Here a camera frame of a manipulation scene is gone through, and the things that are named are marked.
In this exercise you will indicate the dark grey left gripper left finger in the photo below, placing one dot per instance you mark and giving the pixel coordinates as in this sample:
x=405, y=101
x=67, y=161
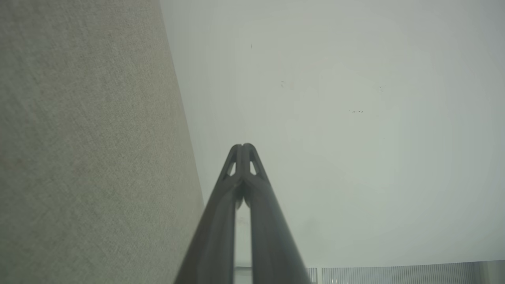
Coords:
x=215, y=236

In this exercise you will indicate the ribbed grey panel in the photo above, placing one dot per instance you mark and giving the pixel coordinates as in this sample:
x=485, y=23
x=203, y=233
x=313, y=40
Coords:
x=394, y=274

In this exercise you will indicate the grey fabric sofa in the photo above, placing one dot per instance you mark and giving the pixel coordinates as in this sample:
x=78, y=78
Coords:
x=79, y=138

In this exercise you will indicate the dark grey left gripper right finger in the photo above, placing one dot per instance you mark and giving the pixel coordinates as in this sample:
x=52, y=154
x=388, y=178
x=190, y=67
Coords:
x=272, y=244

